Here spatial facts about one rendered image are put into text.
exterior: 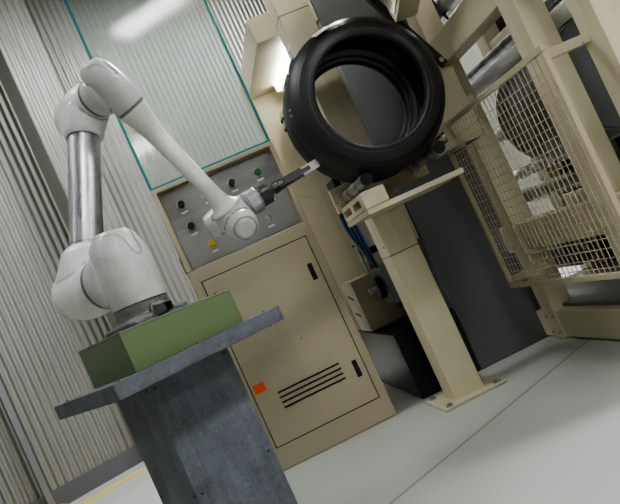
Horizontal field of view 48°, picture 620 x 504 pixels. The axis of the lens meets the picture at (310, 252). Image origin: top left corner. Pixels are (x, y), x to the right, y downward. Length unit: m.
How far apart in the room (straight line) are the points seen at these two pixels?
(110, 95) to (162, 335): 0.82
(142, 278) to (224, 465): 0.53
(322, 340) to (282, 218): 0.54
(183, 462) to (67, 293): 0.60
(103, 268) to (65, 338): 3.05
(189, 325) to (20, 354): 3.14
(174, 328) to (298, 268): 1.20
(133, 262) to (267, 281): 1.07
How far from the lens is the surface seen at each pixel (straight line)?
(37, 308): 4.95
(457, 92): 2.84
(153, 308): 1.89
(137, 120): 2.25
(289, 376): 2.90
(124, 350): 1.74
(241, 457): 1.90
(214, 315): 1.84
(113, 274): 1.91
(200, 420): 1.86
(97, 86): 2.24
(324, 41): 2.44
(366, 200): 2.33
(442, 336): 2.76
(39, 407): 4.86
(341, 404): 2.94
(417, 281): 2.73
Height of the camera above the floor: 0.70
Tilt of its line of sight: 1 degrees up
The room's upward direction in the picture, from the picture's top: 25 degrees counter-clockwise
